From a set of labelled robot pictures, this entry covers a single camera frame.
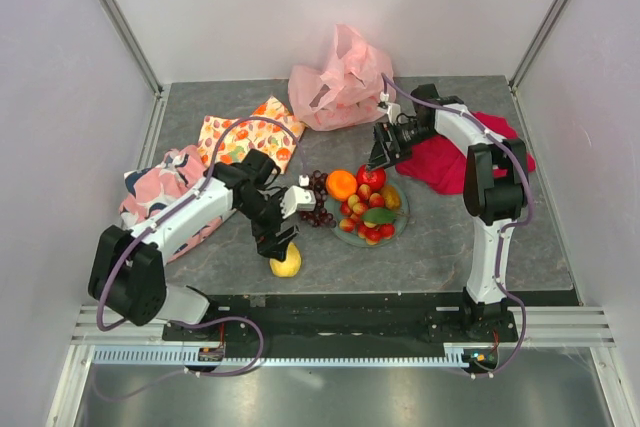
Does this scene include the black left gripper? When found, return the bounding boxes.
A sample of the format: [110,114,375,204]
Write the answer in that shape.
[236,187,298,261]

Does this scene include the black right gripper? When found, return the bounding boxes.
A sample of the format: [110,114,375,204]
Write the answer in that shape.
[365,120,439,172]

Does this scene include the yellow fake pear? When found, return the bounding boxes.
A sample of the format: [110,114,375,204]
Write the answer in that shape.
[269,242,302,278]

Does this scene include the red fake apple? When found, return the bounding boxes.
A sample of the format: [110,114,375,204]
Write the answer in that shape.
[356,165,387,192]

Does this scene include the purple fake grape bunch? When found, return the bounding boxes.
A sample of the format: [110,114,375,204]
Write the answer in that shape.
[299,170,337,228]

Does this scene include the brown fake kiwi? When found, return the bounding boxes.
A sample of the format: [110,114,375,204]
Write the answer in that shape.
[379,183,403,210]

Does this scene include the orange fake mandarin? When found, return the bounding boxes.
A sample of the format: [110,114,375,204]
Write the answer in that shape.
[325,170,358,201]

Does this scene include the pink plastic bag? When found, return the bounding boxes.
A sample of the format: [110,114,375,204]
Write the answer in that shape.
[288,24,393,131]

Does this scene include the grey-green round plate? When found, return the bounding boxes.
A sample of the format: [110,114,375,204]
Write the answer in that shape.
[325,181,410,248]

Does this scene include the red yellow fake fruit bunch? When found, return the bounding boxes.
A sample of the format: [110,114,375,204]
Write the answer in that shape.
[339,185,394,224]

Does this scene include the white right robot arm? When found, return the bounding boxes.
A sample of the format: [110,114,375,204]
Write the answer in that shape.
[366,78,532,341]

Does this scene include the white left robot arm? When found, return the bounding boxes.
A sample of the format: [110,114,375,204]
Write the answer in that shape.
[88,150,316,340]

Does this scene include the red cloth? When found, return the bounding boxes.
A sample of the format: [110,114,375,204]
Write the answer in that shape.
[395,112,517,195]

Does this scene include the orange floral cloth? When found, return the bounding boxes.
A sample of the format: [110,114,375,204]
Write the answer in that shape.
[197,97,306,172]

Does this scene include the pink navy floral cloth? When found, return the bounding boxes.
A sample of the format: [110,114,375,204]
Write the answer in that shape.
[118,144,239,264]

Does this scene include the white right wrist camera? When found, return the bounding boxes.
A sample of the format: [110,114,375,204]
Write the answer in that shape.
[377,92,402,124]

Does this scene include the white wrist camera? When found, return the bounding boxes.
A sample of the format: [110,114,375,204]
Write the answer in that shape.
[377,92,402,124]
[280,186,316,219]

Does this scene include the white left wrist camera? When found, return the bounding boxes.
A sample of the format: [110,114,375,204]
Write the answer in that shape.
[280,186,316,219]

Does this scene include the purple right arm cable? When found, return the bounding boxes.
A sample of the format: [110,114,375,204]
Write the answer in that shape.
[380,71,539,381]

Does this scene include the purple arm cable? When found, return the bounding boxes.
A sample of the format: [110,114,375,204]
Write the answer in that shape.
[380,71,539,381]
[89,115,314,401]

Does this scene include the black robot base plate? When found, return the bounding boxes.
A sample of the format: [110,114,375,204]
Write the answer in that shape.
[160,291,521,346]

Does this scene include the blue-grey cable duct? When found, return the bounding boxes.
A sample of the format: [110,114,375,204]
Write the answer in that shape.
[91,345,479,368]

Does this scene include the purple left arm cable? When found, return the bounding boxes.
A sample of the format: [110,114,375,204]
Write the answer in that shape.
[89,115,314,401]

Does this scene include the aluminium frame rail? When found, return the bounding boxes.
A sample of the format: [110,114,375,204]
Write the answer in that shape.
[67,0,166,98]

